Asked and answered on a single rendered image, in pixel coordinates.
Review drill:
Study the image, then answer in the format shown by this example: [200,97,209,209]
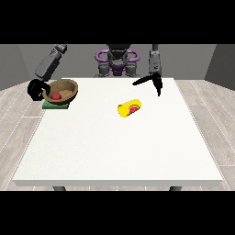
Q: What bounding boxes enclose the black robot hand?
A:
[131,72,163,97]
[27,78,51,103]

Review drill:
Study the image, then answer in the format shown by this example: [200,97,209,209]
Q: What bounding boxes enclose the grey purple-ringed robot trunk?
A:
[93,44,142,79]

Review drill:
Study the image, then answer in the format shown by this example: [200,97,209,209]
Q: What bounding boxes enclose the green square pad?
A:
[41,100,71,110]

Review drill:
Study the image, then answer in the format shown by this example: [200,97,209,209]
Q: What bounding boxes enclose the brown wooden bowl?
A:
[42,78,79,106]

